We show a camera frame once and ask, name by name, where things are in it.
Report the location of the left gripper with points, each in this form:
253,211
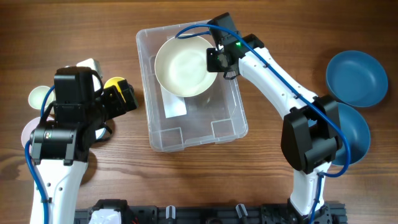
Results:
119,106

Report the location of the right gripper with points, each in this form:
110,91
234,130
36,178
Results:
216,66

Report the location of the yellow cup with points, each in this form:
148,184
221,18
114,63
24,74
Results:
114,82

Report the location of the pale green cup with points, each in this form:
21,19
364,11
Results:
37,95

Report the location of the cream white bowl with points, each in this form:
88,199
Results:
181,68

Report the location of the clear plastic storage container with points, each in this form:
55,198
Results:
215,116

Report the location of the dark blue bowl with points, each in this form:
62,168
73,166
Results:
357,79
356,130

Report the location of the light blue small bowl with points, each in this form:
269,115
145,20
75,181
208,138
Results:
99,133

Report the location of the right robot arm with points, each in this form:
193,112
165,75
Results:
311,133

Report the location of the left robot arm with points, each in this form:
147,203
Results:
58,149

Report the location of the pale pink small bowl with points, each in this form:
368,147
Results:
29,127

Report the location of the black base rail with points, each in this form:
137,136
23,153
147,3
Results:
332,212

